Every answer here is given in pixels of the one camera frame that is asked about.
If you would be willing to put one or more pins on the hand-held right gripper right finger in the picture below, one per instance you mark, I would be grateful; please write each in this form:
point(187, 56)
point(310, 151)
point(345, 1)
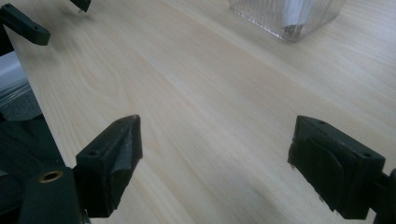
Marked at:
point(336, 174)

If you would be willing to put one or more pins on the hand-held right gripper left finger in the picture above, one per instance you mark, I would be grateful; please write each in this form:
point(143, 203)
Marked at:
point(106, 168)

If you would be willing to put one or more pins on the clear plastic container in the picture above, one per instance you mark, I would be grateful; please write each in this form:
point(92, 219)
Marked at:
point(267, 14)

